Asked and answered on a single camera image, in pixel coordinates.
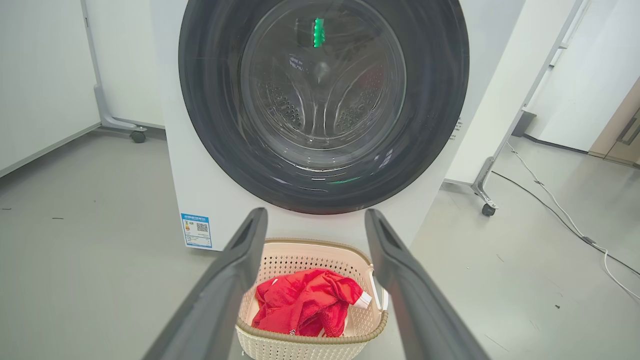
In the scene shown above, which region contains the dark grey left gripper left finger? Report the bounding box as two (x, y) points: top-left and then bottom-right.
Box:
(142, 208), (269, 360)

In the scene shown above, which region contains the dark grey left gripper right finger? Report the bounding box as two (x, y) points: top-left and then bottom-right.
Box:
(364, 209), (491, 360)

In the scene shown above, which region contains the red and white garment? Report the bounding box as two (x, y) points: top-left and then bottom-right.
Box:
(251, 268), (373, 338)

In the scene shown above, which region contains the black round glass washer door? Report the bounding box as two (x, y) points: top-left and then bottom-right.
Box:
(178, 0), (470, 215)

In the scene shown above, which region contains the cream perforated laundry basket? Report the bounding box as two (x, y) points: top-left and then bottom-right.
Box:
(235, 238), (390, 360)

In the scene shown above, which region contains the white front-load washing machine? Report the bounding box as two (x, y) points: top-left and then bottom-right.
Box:
(150, 0), (527, 252)

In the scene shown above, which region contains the light brown cabinet door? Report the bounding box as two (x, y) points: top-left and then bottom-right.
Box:
(589, 77), (640, 168)

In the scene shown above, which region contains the blue energy label sticker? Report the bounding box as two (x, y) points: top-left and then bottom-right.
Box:
(180, 213), (213, 249)

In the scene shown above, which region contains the white partition on grey castered leg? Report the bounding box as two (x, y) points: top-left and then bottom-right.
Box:
(442, 0), (586, 217)
(80, 0), (166, 144)

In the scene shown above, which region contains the white floor cable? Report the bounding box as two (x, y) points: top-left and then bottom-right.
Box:
(505, 142), (640, 301)

